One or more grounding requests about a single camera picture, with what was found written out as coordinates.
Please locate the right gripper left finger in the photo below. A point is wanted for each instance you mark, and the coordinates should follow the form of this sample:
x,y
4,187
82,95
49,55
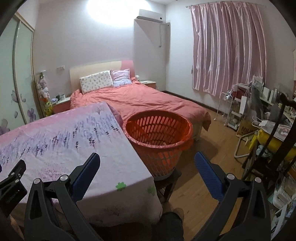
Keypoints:
x,y
41,220

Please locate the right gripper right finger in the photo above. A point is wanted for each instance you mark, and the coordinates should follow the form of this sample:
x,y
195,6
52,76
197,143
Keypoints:
x,y
252,221

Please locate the pink floral tablecloth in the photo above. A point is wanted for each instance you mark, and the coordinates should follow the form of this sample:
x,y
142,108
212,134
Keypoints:
x,y
122,190

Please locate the yellow bag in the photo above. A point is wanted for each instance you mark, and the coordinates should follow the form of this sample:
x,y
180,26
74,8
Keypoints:
x,y
274,145

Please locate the black stool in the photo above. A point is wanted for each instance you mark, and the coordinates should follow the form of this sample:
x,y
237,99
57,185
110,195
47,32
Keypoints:
x,y
166,186

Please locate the glass sliding wardrobe door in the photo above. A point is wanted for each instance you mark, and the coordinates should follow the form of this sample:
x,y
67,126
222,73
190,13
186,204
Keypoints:
x,y
19,99

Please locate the brown paper bag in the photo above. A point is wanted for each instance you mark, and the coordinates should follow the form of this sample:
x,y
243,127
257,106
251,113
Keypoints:
x,y
245,127

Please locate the pink bedside table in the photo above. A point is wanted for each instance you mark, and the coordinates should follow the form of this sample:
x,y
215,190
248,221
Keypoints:
x,y
61,106

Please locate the hanging plush toys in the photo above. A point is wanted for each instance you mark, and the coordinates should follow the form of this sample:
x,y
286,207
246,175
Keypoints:
x,y
43,95

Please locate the orange plastic laundry basket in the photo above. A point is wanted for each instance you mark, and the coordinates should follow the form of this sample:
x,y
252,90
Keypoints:
x,y
159,137

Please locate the white rolling shelf cart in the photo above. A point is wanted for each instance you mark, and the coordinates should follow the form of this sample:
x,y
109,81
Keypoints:
x,y
238,106

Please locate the beige pink headboard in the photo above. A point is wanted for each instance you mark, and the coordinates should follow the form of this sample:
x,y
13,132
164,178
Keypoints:
x,y
77,72

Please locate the salmon pink duvet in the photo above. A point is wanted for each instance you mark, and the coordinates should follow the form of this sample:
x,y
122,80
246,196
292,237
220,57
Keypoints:
x,y
136,97

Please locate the white floral pillow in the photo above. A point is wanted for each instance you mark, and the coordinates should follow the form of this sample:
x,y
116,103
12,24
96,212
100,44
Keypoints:
x,y
96,81

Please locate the pink striped pillow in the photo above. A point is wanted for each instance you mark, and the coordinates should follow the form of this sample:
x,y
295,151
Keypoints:
x,y
121,77

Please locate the far bedside table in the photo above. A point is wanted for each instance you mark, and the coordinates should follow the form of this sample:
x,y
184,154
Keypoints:
x,y
149,83

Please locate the pink striped curtain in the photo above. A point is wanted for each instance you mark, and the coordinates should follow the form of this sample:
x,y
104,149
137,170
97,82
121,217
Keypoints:
x,y
229,45

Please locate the white air conditioner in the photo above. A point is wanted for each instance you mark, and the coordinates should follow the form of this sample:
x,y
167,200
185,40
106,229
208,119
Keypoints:
x,y
150,16

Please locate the white wire rack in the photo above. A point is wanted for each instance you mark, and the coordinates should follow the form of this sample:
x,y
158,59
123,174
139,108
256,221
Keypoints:
x,y
225,105

